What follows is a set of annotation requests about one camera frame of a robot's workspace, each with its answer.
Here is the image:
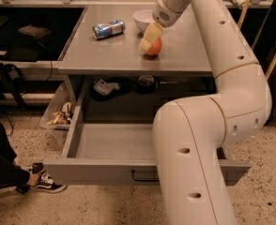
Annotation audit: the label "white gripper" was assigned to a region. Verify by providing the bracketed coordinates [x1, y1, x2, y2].
[138, 0, 181, 54]

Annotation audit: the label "orange fruit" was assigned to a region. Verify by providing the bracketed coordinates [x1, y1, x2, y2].
[146, 37, 162, 56]

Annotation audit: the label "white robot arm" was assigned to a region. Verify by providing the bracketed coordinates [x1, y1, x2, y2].
[139, 0, 272, 225]

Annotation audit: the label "grey open top drawer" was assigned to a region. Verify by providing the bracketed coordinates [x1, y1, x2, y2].
[45, 103, 250, 187]

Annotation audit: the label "white ceramic bowl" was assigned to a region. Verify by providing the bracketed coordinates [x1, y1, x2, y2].
[133, 10, 154, 33]

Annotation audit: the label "grey cabinet table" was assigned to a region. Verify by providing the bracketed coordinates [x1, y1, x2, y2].
[57, 4, 217, 124]

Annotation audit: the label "blue crushed soda can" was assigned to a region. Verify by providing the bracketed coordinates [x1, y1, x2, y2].
[92, 20, 126, 39]

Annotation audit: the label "black tape roll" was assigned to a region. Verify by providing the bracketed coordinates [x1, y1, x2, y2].
[137, 75, 157, 94]

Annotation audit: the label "white paper packet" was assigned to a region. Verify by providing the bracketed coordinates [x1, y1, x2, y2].
[94, 80, 120, 96]

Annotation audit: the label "dark notebook on shelf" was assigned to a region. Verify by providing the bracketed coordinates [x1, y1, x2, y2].
[18, 24, 52, 39]

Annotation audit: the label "clear plastic bin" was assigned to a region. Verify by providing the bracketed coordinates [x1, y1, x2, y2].
[38, 82, 75, 143]

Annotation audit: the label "black sneaker far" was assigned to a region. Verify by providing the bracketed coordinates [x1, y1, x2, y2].
[22, 162, 46, 175]

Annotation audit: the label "black sneaker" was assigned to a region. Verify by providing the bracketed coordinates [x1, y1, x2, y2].
[32, 174, 67, 193]
[22, 162, 46, 175]

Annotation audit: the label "black sneaker near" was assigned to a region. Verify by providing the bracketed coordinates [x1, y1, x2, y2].
[32, 174, 67, 193]

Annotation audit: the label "person's legs black trousers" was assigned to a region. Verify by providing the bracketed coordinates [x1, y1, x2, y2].
[0, 122, 39, 187]

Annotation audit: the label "wooden stick frame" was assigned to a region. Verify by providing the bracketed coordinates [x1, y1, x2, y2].
[240, 0, 276, 80]

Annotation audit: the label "black drawer handle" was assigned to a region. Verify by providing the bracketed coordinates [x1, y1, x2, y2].
[130, 170, 160, 182]

